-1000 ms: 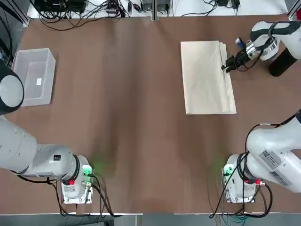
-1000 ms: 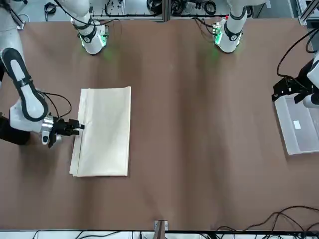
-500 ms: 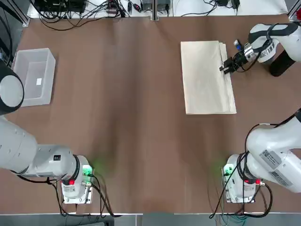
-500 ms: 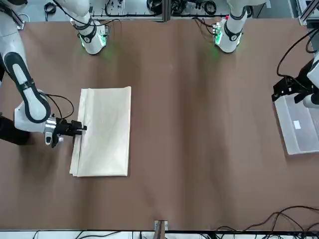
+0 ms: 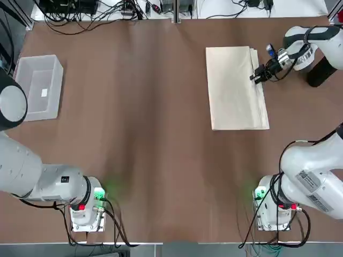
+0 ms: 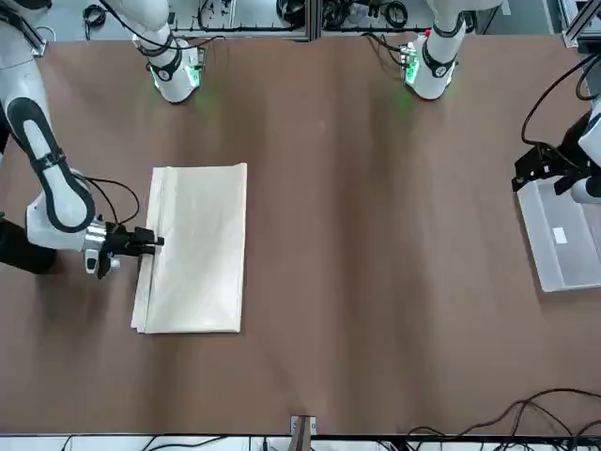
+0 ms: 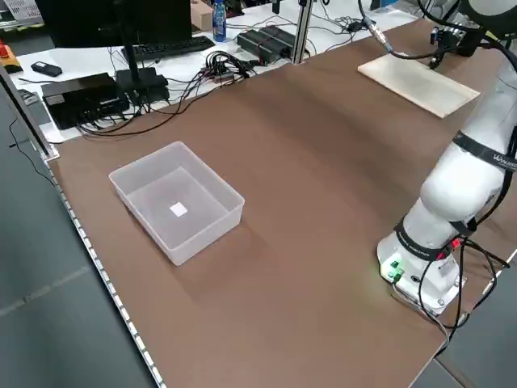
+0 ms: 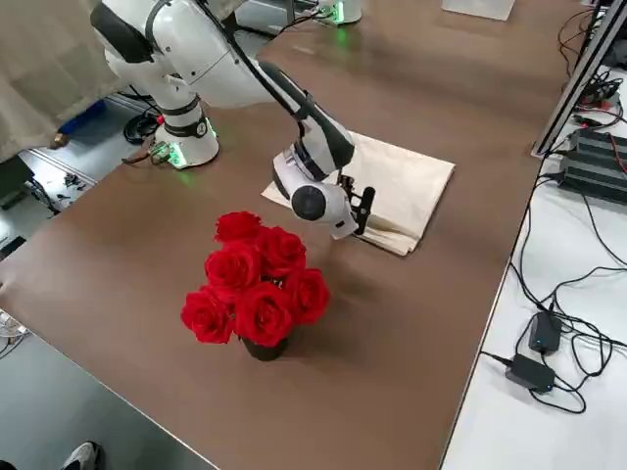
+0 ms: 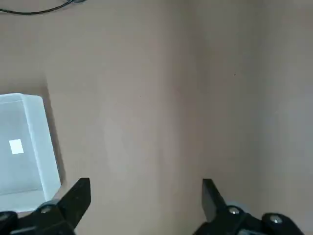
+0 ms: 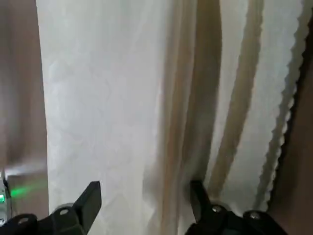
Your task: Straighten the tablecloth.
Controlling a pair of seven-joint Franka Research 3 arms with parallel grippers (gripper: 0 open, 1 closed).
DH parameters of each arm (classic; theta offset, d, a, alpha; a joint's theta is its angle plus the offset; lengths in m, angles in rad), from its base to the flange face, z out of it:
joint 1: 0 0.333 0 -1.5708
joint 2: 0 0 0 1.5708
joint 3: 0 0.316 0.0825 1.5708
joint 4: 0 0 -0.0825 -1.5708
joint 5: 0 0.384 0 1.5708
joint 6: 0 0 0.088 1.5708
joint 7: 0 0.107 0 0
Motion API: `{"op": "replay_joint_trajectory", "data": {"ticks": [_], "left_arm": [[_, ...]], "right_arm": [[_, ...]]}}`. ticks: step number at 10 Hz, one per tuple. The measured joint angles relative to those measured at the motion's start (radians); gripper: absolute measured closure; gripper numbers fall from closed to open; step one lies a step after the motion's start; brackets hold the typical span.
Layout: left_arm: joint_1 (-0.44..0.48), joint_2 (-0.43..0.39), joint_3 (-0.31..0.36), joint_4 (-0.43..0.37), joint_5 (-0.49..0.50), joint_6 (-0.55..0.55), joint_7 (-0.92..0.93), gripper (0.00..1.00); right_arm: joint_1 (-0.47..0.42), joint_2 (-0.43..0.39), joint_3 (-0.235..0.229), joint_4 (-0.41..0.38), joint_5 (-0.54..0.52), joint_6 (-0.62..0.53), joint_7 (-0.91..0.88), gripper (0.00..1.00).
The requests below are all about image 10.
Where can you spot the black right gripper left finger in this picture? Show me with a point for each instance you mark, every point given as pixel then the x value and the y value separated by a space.
pixel 90 203

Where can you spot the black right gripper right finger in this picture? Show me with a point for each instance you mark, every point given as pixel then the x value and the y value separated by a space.
pixel 199 195

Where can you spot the cream tablecloth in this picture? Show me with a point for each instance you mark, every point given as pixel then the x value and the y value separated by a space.
pixel 97 73

